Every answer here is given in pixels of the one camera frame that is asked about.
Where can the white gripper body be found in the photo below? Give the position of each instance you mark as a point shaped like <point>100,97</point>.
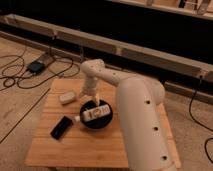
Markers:
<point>89,87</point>

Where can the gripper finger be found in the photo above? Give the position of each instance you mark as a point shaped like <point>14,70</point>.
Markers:
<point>80,95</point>
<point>97,100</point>

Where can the white tube bottle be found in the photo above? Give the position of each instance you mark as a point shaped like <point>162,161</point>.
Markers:
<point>94,113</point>

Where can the white soap bar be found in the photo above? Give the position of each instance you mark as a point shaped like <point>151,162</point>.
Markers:
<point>67,97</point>

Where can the blue power adapter box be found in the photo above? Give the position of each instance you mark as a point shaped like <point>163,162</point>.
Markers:
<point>35,67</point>

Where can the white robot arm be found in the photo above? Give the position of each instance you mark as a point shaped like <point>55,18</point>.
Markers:
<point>137,98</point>

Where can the black ceramic bowl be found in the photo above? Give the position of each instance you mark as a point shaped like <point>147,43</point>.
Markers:
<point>100,122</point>

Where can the black rectangular remote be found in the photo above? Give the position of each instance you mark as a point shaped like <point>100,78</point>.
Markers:
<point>61,127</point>

